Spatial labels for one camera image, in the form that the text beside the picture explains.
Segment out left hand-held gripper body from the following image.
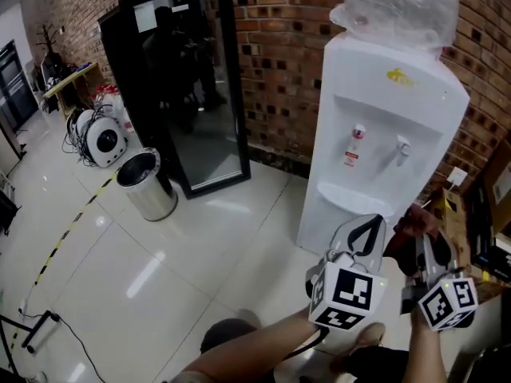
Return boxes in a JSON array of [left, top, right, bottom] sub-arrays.
[[305, 249, 389, 332]]

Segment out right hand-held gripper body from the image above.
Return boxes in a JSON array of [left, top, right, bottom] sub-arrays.
[[399, 268, 480, 332]]

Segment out brown wiping cloth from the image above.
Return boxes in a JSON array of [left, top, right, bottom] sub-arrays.
[[382, 204, 454, 278]]

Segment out white water dispenser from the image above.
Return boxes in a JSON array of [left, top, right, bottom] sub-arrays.
[[295, 34, 471, 261]]

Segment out person's right forearm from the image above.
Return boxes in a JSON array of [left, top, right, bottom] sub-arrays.
[[409, 305, 451, 383]]

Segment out person's left forearm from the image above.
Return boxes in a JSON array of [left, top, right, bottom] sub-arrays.
[[171, 307, 325, 383]]

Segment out plastic-wrapped water bottle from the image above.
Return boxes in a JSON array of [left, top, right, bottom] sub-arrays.
[[329, 0, 460, 61]]

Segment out person's right shoe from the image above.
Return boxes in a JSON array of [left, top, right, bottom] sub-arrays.
[[329, 322, 387, 373]]

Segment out person's shoe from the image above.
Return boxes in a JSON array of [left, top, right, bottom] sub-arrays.
[[235, 308, 263, 330], [329, 322, 387, 373]]

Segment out black printed carton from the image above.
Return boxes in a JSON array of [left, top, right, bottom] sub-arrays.
[[465, 181, 511, 283]]

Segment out person's left shoe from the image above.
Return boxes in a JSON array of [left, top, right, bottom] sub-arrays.
[[235, 308, 263, 330]]

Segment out person's black shorts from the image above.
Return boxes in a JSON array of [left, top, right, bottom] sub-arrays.
[[199, 317, 412, 383]]

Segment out steel trash can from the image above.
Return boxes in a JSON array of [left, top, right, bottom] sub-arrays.
[[115, 146, 180, 223]]

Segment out white round device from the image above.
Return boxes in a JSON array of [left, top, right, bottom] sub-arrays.
[[65, 109, 97, 143], [85, 116, 128, 169]]

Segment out black framed glass door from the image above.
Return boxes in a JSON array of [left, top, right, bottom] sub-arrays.
[[97, 0, 252, 201]]

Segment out yellow black striped tape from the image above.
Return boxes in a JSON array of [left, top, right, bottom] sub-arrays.
[[7, 168, 121, 350]]

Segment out low wooden table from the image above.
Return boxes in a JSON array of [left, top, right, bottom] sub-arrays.
[[42, 61, 104, 120]]

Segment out black floor stand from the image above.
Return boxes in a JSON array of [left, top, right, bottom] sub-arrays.
[[0, 309, 61, 378]]

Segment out bare branch coat rack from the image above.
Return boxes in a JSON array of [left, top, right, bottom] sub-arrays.
[[35, 22, 61, 68]]

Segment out dark double door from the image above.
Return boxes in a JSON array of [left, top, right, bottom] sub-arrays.
[[0, 40, 39, 135]]

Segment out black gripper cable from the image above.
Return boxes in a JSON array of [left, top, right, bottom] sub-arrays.
[[279, 326, 331, 361]]

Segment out brown chair with metal frame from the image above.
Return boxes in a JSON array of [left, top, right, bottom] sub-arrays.
[[465, 345, 511, 383]]

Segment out white wall socket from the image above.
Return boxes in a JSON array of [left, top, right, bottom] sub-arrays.
[[446, 166, 469, 187]]

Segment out tangle of black cables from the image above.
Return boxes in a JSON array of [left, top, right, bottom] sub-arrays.
[[61, 109, 101, 168]]

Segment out black floor cable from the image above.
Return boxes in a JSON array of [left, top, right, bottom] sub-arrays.
[[51, 313, 107, 383]]

